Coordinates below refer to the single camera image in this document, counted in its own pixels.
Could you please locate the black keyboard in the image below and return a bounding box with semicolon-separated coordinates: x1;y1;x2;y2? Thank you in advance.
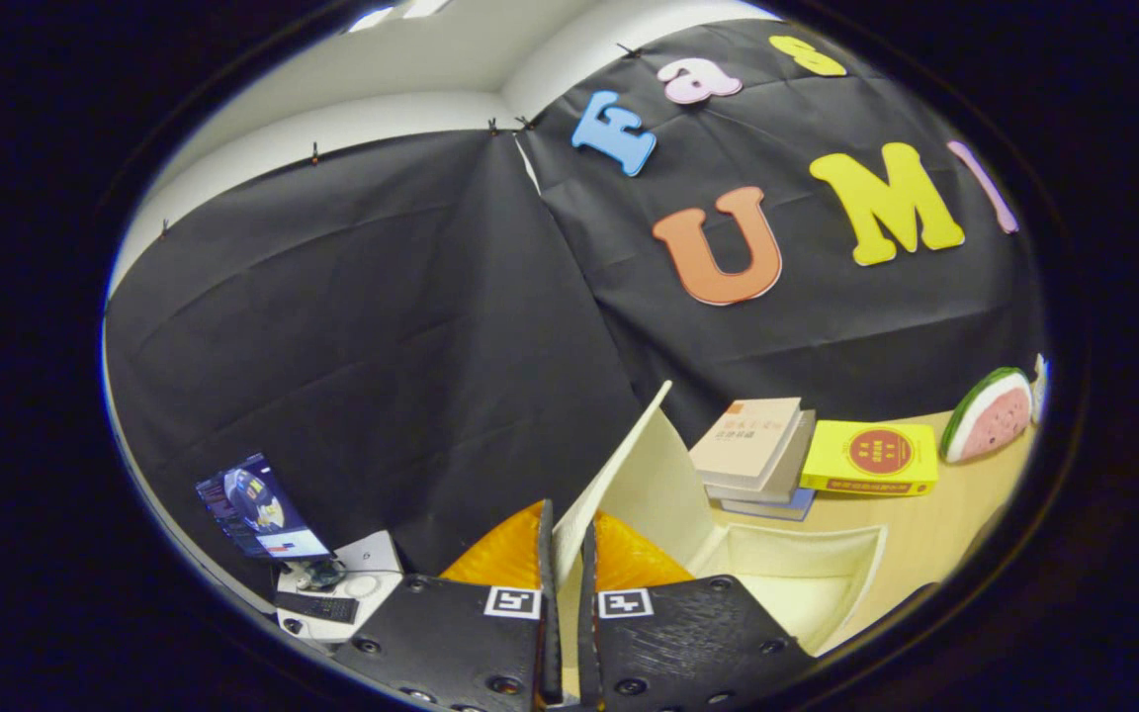
275;591;360;625

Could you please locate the yellow book with red circle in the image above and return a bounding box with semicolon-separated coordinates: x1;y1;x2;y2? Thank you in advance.
800;420;939;497

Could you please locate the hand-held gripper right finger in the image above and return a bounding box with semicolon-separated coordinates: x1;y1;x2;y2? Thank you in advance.
577;511;818;712

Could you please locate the watermelon slice plush toy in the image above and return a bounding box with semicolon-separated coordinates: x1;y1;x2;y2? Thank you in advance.
939;367;1035;466

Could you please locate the blue book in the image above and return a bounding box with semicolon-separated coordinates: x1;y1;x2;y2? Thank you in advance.
720;487;816;522

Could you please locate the cream fabric storage box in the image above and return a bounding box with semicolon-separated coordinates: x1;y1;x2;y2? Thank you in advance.
550;381;889;693

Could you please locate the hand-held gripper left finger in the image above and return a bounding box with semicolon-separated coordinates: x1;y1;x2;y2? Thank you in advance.
330;497;563;712

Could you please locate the grey book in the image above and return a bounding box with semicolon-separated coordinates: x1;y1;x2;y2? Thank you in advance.
706;408;818;503

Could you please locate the laptop screen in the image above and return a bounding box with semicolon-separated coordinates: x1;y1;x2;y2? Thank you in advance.
196;453;331;562

